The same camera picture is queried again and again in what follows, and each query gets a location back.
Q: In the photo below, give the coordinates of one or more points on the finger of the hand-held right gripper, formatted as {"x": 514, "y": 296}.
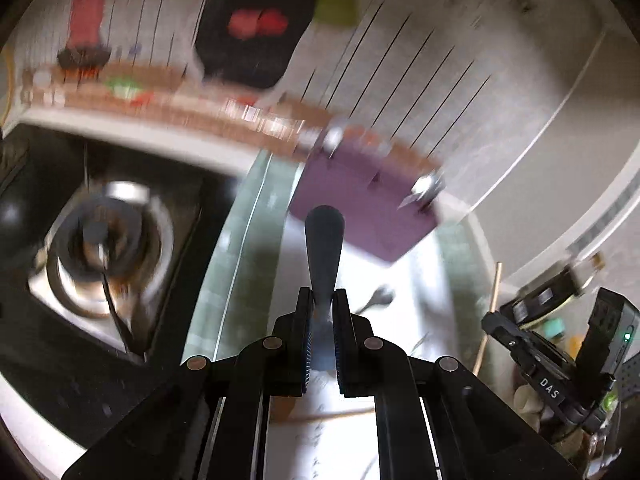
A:
{"x": 537, "y": 367}

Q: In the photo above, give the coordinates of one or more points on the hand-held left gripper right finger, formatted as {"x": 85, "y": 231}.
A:
{"x": 340, "y": 355}

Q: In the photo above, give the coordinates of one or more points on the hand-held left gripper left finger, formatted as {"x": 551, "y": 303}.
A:
{"x": 306, "y": 355}

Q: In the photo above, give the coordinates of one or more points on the dark grey utensil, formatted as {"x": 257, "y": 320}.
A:
{"x": 324, "y": 250}

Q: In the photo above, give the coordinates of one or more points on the purple utensil box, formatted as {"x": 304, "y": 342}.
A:
{"x": 360, "y": 200}

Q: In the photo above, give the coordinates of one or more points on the small teal container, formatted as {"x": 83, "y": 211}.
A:
{"x": 554, "y": 329}

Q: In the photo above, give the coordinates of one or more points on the wooden chopstick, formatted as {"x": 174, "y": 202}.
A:
{"x": 330, "y": 415}
{"x": 492, "y": 300}

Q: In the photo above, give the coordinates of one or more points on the small black spoon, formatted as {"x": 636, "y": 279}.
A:
{"x": 379, "y": 297}

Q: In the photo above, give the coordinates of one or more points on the black rectangular device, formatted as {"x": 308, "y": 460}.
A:
{"x": 545, "y": 295}

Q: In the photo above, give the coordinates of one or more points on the green and white printed mat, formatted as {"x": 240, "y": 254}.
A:
{"x": 240, "y": 270}

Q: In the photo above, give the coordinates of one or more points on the black gas stove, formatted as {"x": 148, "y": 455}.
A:
{"x": 160, "y": 360}

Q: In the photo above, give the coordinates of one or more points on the stove burner with pan support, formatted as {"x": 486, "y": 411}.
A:
{"x": 117, "y": 240}

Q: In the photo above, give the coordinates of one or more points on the cartoon kitchen wall sticker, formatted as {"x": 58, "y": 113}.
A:
{"x": 150, "y": 85}

